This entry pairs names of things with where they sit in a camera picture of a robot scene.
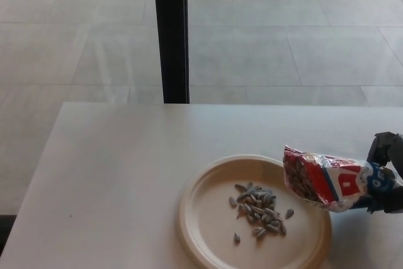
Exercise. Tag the pile of sunflower seeds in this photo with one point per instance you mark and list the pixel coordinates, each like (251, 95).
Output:
(258, 209)

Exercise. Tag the red white sunflower seed bag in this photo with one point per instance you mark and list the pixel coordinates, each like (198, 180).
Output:
(318, 180)

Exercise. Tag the single grey sunflower seed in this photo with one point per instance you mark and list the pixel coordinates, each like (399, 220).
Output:
(289, 213)
(232, 201)
(236, 237)

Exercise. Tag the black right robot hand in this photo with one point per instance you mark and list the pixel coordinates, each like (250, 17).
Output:
(395, 152)

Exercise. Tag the black vertical window post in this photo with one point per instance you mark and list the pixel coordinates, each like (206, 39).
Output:
(172, 36)

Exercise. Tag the white round paper plate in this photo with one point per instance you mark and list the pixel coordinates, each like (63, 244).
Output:
(207, 212)

